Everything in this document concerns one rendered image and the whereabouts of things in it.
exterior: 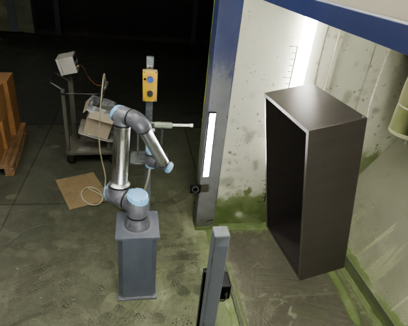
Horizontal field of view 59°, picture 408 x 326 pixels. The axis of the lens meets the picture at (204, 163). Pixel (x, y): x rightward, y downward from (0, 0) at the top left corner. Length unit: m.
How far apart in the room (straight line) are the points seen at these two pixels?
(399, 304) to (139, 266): 1.96
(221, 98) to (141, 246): 1.32
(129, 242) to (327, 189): 1.37
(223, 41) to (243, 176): 1.25
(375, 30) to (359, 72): 2.35
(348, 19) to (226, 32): 1.79
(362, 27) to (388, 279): 2.52
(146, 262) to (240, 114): 1.42
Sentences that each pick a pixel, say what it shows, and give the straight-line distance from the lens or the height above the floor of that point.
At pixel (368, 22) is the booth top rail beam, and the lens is 1.07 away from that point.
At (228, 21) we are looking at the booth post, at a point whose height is 1.99.
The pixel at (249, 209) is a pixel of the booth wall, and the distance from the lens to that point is 3.64.
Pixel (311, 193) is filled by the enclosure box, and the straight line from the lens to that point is 2.24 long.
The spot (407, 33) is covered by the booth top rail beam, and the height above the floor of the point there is 2.27.
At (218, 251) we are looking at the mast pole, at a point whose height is 1.58.
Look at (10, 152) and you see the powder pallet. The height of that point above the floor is 0.14.
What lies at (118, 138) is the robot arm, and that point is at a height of 1.29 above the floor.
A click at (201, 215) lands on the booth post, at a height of 0.19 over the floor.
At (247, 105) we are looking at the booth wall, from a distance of 3.07.
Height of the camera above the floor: 2.37
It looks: 29 degrees down
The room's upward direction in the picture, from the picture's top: 6 degrees clockwise
